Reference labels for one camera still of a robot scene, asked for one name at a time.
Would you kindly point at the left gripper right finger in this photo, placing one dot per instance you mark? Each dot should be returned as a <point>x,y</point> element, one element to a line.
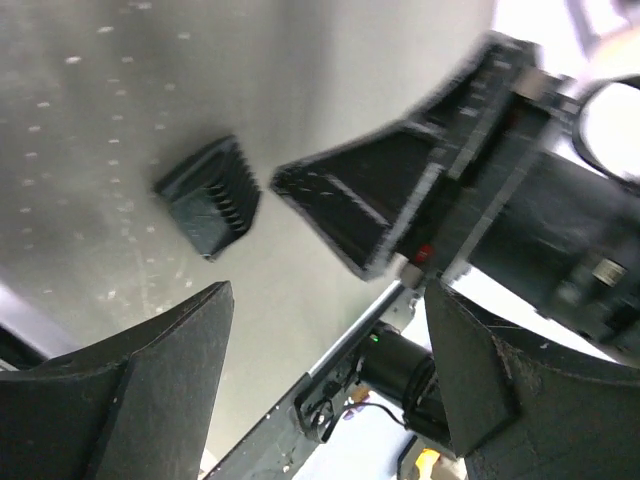
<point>520,406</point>

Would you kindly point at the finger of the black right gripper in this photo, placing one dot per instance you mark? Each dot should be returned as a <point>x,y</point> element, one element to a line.
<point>365,198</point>

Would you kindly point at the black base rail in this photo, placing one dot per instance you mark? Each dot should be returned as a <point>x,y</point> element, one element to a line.
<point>373,367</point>

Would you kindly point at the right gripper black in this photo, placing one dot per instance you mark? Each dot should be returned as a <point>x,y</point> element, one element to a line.
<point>537,212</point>

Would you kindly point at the black clipper comb guard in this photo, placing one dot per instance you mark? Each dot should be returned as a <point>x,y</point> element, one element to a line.
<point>212,196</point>

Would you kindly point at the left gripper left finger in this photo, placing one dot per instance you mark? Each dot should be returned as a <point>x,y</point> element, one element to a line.
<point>136,405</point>

